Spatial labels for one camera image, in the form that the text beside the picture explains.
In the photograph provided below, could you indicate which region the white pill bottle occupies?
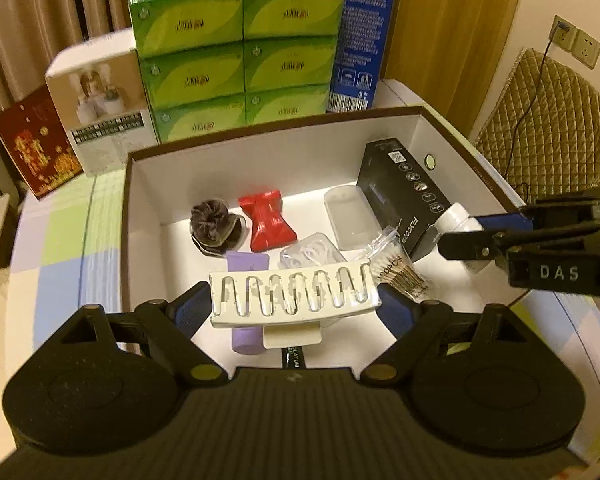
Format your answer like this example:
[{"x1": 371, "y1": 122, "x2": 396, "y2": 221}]
[{"x1": 432, "y1": 202, "x2": 493, "y2": 276}]

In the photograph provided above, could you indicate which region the wall socket with charger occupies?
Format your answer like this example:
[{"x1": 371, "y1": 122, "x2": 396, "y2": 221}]
[{"x1": 550, "y1": 15, "x2": 578, "y2": 52}]

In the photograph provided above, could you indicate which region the white slotted rack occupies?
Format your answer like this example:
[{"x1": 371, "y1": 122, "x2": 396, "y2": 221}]
[{"x1": 207, "y1": 260, "x2": 382, "y2": 351}]

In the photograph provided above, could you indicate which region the red foil packet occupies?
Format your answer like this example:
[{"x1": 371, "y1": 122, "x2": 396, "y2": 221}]
[{"x1": 237, "y1": 189, "x2": 298, "y2": 252}]

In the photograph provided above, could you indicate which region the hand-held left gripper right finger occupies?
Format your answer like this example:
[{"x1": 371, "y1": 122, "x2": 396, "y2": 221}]
[{"x1": 362, "y1": 286, "x2": 527, "y2": 387}]

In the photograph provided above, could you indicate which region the quilted cushion chair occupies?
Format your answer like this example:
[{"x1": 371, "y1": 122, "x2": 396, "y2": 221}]
[{"x1": 472, "y1": 47, "x2": 600, "y2": 201}]

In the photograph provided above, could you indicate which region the purple tube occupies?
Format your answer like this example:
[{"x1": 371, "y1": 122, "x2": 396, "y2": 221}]
[{"x1": 225, "y1": 251, "x2": 271, "y2": 356}]

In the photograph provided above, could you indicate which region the black charger cable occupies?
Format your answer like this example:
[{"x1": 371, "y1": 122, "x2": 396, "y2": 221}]
[{"x1": 504, "y1": 35, "x2": 557, "y2": 186}]

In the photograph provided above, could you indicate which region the dark green tube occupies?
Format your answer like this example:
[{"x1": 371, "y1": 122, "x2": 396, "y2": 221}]
[{"x1": 280, "y1": 345, "x2": 308, "y2": 371}]

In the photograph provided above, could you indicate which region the plaid cloth desktop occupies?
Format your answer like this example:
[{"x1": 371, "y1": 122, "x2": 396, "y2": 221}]
[{"x1": 7, "y1": 77, "x2": 600, "y2": 461}]

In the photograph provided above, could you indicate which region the bag of cotton swabs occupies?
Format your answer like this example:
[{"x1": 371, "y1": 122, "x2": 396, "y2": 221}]
[{"x1": 365, "y1": 227, "x2": 426, "y2": 303}]

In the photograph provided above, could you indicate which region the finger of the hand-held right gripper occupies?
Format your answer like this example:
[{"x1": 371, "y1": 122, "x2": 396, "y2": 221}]
[
  {"x1": 472, "y1": 185, "x2": 600, "y2": 234},
  {"x1": 439, "y1": 230, "x2": 511, "y2": 262}
]

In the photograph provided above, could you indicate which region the empty wall socket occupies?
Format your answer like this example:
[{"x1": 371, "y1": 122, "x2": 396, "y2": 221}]
[{"x1": 572, "y1": 30, "x2": 600, "y2": 70}]

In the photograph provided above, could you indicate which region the tall blue box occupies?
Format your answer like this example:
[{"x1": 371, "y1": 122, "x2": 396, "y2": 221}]
[{"x1": 326, "y1": 0, "x2": 400, "y2": 113}]

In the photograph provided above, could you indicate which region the white product box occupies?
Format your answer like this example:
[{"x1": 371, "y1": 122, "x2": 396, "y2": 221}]
[{"x1": 45, "y1": 27, "x2": 158, "y2": 178}]

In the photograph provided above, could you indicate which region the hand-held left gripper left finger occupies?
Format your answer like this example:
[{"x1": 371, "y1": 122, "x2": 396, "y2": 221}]
[{"x1": 62, "y1": 281, "x2": 229, "y2": 390}]

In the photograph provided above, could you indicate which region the brown curtain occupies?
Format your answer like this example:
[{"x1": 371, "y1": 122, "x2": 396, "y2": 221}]
[{"x1": 380, "y1": 0, "x2": 528, "y2": 136}]

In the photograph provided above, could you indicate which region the stack of green tissue packs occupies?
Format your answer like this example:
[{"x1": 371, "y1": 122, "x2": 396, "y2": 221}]
[{"x1": 127, "y1": 0, "x2": 346, "y2": 143}]

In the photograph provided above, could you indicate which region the clear box of floss picks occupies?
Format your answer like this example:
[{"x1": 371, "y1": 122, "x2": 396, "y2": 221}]
[{"x1": 279, "y1": 232, "x2": 348, "y2": 271}]

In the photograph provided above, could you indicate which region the long black product box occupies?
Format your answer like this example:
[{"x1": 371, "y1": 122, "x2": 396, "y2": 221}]
[{"x1": 356, "y1": 137, "x2": 453, "y2": 261}]

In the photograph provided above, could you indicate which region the brown cardboard box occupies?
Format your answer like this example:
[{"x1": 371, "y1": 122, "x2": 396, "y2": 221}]
[{"x1": 120, "y1": 105, "x2": 528, "y2": 361}]

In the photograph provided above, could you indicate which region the dark hair scrunchie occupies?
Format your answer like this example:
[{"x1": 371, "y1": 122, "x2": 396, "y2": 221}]
[{"x1": 189, "y1": 197, "x2": 246, "y2": 256}]

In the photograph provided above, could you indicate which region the clear plastic case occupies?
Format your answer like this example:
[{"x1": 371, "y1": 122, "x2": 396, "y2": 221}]
[{"x1": 324, "y1": 185, "x2": 381, "y2": 252}]

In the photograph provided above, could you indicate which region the red gift box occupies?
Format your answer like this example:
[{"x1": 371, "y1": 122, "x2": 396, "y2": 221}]
[{"x1": 0, "y1": 84, "x2": 81, "y2": 201}]

